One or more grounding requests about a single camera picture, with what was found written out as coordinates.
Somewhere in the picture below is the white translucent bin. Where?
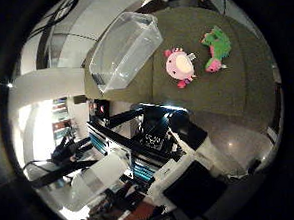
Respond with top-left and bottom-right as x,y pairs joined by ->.
68,150 -> 132,212

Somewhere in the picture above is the pink axolotl plush toy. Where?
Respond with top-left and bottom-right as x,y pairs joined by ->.
162,46 -> 200,91

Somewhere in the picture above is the green and pink plush toy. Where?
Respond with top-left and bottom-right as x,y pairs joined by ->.
199,25 -> 234,75

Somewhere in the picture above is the red-brown floor board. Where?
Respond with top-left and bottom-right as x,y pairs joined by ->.
81,199 -> 158,220

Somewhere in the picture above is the black cable bundle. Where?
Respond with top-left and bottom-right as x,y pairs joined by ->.
24,0 -> 85,40

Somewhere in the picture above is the black tripod stand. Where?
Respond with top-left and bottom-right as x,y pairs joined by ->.
21,131 -> 100,191

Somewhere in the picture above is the olive green table mat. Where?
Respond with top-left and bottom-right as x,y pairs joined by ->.
79,0 -> 280,143

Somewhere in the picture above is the clear plastic container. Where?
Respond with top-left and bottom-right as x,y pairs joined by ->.
85,9 -> 168,95

